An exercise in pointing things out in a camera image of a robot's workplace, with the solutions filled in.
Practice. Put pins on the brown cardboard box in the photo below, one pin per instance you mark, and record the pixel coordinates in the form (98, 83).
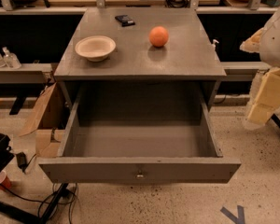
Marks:
(45, 121)

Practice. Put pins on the orange ball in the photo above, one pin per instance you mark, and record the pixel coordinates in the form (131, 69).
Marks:
(158, 36)

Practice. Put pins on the white paper bowl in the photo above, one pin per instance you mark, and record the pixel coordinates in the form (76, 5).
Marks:
(95, 48)

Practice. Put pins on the grey top drawer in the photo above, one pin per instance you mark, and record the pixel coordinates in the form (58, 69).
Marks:
(139, 138)

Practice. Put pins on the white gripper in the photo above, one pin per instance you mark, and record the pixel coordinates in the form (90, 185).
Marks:
(276, 48)

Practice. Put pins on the black power adapter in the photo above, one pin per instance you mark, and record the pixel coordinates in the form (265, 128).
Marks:
(21, 160)

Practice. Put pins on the white pump bottle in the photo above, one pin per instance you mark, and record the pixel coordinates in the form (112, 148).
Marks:
(215, 44)

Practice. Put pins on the black small device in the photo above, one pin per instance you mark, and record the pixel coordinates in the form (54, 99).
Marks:
(125, 20)

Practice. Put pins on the red plastic cup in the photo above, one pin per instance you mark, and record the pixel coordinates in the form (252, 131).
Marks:
(5, 182)

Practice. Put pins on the grey wooden drawer cabinet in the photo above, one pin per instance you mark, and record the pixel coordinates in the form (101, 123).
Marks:
(187, 55)

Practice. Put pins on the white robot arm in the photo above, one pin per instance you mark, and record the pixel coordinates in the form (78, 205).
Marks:
(269, 48)

